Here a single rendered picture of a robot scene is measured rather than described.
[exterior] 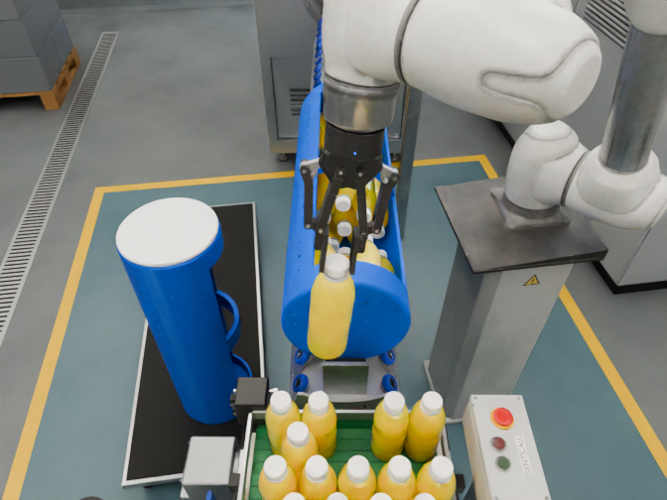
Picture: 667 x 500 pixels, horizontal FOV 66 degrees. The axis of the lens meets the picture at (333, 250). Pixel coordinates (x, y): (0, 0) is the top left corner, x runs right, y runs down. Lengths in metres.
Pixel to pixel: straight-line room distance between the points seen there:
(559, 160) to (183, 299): 1.06
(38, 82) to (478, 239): 3.67
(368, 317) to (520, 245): 0.55
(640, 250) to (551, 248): 1.29
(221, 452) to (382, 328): 0.46
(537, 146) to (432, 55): 0.93
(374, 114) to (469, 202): 1.02
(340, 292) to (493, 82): 0.41
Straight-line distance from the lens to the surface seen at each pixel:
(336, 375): 1.16
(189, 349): 1.68
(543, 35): 0.49
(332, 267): 0.76
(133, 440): 2.17
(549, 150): 1.41
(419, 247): 2.88
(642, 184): 1.36
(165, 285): 1.45
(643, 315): 2.95
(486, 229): 1.51
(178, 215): 1.53
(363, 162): 0.67
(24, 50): 4.41
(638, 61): 1.12
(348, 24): 0.57
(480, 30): 0.50
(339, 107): 0.61
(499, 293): 1.62
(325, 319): 0.82
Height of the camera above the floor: 2.00
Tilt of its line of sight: 45 degrees down
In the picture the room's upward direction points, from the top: straight up
